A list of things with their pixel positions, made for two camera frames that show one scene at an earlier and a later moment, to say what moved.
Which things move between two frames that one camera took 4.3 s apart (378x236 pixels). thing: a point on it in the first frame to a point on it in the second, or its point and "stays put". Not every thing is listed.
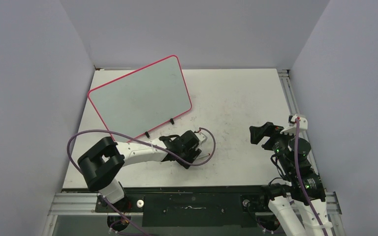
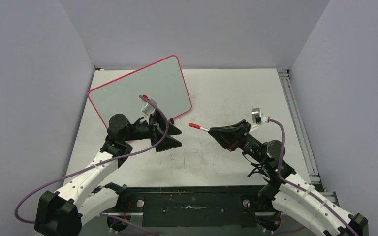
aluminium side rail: [290, 98] stays put
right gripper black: [257, 132] to [227, 136]
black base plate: [201, 206] stays put
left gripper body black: [190, 155] to [148, 131]
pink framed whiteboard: [139, 102] stays put
